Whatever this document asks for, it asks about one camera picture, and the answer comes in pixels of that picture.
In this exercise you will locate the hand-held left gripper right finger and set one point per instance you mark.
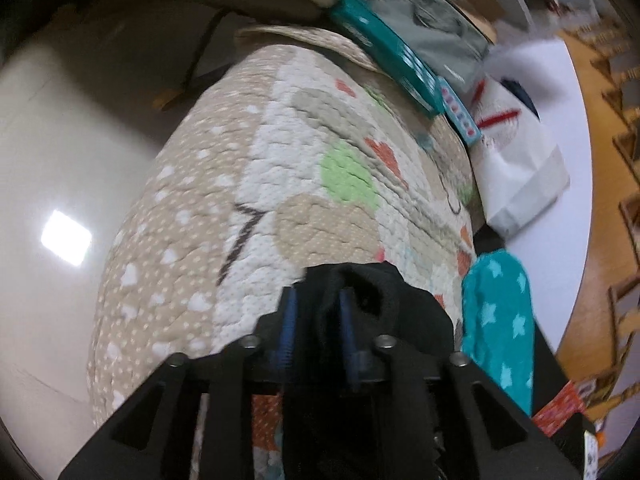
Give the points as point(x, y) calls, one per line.
point(350, 340)

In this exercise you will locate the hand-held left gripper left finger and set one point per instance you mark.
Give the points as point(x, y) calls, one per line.
point(289, 325)

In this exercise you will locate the black pants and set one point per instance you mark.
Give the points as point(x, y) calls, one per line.
point(400, 305)

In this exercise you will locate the teal star blanket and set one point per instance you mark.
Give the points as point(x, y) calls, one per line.
point(500, 310)

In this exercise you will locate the quilted patterned blanket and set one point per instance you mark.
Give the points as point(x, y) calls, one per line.
point(300, 160)

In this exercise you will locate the orange patterned cloth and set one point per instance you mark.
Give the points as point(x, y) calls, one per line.
point(560, 405)

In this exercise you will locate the white paper bag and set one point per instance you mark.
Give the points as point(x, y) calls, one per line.
point(520, 170)

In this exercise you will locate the white strip box coloured shapes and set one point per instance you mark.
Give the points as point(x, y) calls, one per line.
point(460, 115)

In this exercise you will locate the wooden chair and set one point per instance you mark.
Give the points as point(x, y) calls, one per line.
point(625, 330)
point(627, 152)

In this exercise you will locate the green wet wipes packet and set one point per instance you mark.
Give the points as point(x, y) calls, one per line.
point(395, 60)

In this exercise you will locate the grey pouch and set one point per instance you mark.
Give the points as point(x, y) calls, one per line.
point(440, 30)

